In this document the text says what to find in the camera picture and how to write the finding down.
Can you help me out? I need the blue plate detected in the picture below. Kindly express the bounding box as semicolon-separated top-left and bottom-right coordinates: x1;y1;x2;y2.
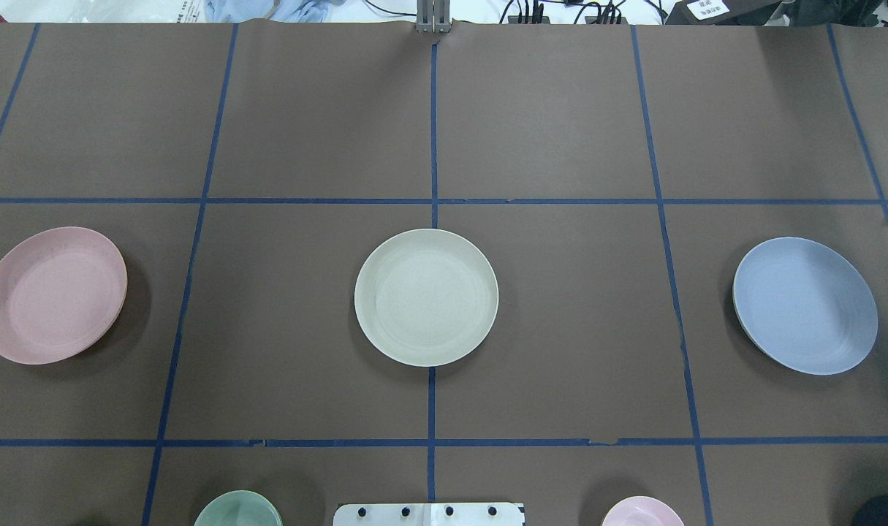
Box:
732;237;879;376

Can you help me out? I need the pink plate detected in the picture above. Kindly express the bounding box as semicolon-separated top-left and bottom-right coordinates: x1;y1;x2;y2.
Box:
0;226;129;365

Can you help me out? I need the pink bowl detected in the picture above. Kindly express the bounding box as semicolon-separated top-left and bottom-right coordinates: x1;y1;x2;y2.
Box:
601;496;684;526

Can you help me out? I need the green bowl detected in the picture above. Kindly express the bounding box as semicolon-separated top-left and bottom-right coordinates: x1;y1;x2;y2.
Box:
194;490;283;525

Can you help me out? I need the blue cloth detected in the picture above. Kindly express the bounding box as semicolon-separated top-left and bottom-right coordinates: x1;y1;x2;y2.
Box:
203;1;346;23

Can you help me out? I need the dark blue pot with lid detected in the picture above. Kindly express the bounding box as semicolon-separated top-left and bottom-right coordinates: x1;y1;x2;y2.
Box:
850;494;888;525

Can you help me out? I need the aluminium frame post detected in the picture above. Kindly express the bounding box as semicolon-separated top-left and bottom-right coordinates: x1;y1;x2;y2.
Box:
416;0;452;34

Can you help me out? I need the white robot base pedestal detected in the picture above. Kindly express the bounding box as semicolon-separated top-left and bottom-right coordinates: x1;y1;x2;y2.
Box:
333;502;526;525

